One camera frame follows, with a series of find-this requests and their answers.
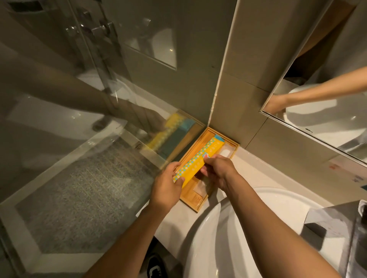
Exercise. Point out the person's left hand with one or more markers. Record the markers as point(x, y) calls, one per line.
point(166, 189)

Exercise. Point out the person's right hand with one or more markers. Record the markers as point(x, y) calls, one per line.
point(220, 171)

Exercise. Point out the translucent white comb packet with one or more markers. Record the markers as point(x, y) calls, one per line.
point(226, 153)

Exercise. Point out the yellow toothbrush packet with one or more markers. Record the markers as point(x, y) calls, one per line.
point(197, 160)

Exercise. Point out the wooden tray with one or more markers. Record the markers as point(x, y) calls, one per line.
point(197, 200)

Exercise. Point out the person's right forearm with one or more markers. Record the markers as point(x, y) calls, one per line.
point(272, 237)

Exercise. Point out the person's left forearm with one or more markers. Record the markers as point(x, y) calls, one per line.
point(129, 246)

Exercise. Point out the person's black shoe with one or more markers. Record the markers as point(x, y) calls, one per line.
point(156, 267)

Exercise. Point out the white sink basin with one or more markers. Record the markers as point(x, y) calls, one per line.
point(243, 243)

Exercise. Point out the glass shower partition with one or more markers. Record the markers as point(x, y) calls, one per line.
point(71, 143)

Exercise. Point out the chrome faucet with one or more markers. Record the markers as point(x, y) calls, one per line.
point(344, 229)

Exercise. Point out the chrome shower fixture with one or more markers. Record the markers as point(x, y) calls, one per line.
point(94, 25)

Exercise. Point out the white and red wall sticker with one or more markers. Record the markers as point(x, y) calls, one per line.
point(344, 170)

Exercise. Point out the wall mirror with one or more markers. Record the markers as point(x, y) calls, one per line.
point(329, 100)

